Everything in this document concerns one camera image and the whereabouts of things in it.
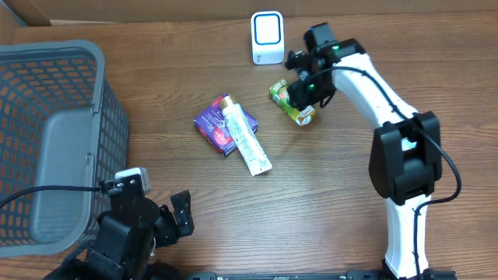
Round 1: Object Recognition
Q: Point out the right black cable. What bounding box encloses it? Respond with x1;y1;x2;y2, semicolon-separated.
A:
303;65;463;280

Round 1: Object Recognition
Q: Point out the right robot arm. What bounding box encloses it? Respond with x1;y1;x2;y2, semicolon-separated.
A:
285;23;442;279

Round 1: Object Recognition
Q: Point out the green yellow drink carton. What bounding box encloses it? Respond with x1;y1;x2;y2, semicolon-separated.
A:
269;79;316;126

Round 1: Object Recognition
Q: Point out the left black cable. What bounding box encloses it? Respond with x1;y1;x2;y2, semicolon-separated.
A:
0;184;108;211

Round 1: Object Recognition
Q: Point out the grey plastic basket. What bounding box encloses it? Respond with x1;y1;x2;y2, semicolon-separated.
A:
1;40;130;257

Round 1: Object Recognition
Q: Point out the white tube gold cap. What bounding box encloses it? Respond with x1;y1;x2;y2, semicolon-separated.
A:
219;95;272;176

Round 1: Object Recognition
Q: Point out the purple red packet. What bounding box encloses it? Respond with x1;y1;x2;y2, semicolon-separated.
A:
194;93;258;156

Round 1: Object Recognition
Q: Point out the white barcode scanner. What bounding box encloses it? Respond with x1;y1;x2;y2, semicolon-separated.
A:
251;11;285;65

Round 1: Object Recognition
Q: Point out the black cable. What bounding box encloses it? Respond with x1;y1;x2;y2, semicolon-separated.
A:
303;65;463;280
0;184;108;211

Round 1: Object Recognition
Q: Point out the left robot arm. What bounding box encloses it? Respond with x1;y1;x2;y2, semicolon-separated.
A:
45;174;195;280

